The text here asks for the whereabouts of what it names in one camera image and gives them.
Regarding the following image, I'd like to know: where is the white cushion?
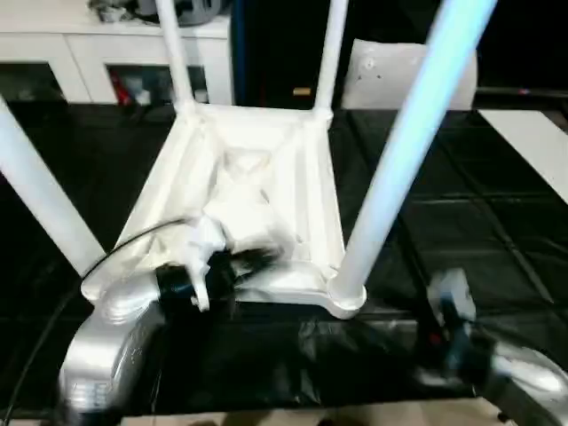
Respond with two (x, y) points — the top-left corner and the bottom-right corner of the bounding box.
(341, 39), (480, 113)

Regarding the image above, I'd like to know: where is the white cabinet with glass doors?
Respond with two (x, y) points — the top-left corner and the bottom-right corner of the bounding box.
(0, 0), (235, 107)

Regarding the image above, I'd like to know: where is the red bottle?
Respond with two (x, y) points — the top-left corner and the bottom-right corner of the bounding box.
(108, 75), (129, 106)

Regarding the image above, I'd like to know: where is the black work mat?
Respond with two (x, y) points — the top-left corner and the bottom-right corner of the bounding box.
(0, 99), (568, 418)

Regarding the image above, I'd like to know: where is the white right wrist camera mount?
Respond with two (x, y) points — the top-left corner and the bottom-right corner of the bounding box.
(428, 270), (477, 324)

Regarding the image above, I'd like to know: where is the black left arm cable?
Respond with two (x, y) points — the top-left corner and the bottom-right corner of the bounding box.
(0, 220), (191, 420)

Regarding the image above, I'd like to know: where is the white flat board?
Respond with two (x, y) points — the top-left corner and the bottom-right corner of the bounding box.
(479, 108), (568, 207)

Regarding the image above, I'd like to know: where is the grey clutter on cabinet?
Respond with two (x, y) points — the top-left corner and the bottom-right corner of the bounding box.
(87, 0), (233, 26)

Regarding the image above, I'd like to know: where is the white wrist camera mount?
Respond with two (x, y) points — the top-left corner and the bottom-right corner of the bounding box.
(428, 270), (477, 324)
(181, 217), (230, 313)

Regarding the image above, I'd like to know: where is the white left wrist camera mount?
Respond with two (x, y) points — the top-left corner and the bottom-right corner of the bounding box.
(181, 217), (230, 313)

